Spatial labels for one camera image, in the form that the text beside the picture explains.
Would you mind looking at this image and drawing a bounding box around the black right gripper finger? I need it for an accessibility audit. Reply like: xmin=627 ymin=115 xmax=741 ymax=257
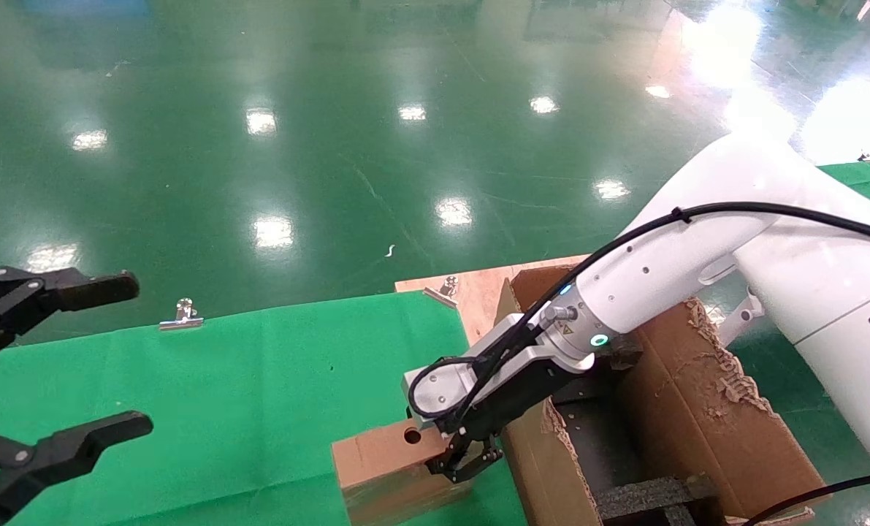
xmin=426 ymin=432 xmax=472 ymax=476
xmin=446 ymin=437 xmax=505 ymax=484

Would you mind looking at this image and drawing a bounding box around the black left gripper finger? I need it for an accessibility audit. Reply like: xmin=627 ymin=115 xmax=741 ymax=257
xmin=0 ymin=411 xmax=154 ymax=526
xmin=0 ymin=267 xmax=140 ymax=364

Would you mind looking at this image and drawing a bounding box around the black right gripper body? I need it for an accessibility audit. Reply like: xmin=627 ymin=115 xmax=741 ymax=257
xmin=449 ymin=358 xmax=590 ymax=443

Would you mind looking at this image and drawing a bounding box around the small cardboard box with hole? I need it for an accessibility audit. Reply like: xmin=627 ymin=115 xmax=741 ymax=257
xmin=330 ymin=418 xmax=494 ymax=526

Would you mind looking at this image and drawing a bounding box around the large open brown carton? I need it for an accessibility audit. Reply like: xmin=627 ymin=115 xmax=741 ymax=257
xmin=497 ymin=264 xmax=833 ymax=526

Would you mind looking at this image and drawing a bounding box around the large green tablecloth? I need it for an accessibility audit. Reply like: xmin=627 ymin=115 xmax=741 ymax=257
xmin=0 ymin=291 xmax=530 ymax=526

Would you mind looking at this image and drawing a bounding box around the black foam insert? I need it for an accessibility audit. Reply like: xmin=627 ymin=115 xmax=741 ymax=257
xmin=552 ymin=387 xmax=720 ymax=526

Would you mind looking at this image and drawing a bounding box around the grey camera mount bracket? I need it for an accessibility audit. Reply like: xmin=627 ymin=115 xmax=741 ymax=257
xmin=471 ymin=318 xmax=596 ymax=381

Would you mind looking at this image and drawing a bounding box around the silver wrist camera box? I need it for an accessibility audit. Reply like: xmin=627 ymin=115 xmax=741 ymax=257
xmin=403 ymin=358 xmax=483 ymax=430

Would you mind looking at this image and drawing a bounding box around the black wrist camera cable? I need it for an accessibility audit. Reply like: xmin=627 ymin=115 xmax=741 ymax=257
xmin=408 ymin=202 xmax=870 ymax=424

